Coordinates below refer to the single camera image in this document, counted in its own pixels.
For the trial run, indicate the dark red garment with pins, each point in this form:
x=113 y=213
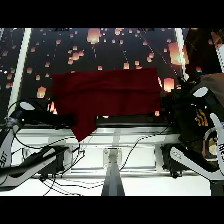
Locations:
x=110 y=90

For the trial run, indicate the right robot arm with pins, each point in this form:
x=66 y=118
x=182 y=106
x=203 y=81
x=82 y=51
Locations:
x=190 y=160

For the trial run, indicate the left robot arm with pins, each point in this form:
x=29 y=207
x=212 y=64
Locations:
x=36 y=116

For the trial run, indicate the silver frame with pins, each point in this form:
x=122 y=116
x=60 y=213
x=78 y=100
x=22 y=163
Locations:
x=113 y=156

